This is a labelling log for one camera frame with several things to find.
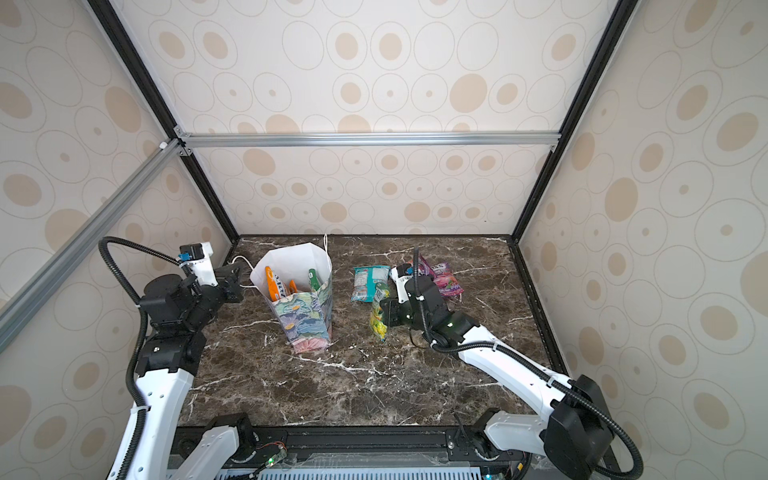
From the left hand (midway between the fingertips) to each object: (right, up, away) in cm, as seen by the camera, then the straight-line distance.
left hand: (246, 260), depth 68 cm
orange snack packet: (+2, -7, +9) cm, 12 cm away
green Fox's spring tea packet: (+10, -6, +21) cm, 24 cm away
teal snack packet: (+24, -7, +35) cm, 43 cm away
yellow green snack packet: (+29, -17, +10) cm, 36 cm away
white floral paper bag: (+4, -7, +26) cm, 27 cm away
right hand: (+31, -11, +9) cm, 34 cm away
